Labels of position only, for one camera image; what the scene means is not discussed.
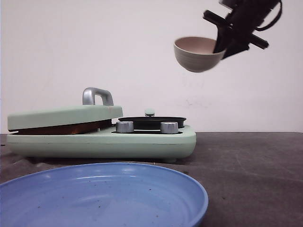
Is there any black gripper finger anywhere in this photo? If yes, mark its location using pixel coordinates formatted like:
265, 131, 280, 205
221, 39, 249, 60
213, 26, 233, 53

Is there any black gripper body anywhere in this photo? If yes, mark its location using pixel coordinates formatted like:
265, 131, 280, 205
203, 0, 279, 49

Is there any beige ribbed bowl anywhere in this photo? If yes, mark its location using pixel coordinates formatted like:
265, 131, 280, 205
174, 36, 226, 72

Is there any breakfast maker hinged lid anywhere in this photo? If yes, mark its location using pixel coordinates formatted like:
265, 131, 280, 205
8, 87, 123, 135

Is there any mint green breakfast maker base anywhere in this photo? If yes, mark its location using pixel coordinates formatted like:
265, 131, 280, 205
7, 125, 196, 160

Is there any right silver control knob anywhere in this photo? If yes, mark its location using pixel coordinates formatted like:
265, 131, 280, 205
160, 122, 178, 134

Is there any silver control knob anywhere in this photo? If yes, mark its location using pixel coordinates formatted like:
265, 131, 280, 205
160, 122, 178, 134
116, 121, 134, 133

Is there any black round frying pan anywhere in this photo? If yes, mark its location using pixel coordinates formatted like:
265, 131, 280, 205
118, 113, 186, 130

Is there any left silver control knob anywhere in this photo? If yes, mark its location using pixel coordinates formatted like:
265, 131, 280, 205
116, 121, 134, 133

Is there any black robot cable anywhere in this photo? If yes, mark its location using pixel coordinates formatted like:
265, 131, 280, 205
255, 0, 284, 31

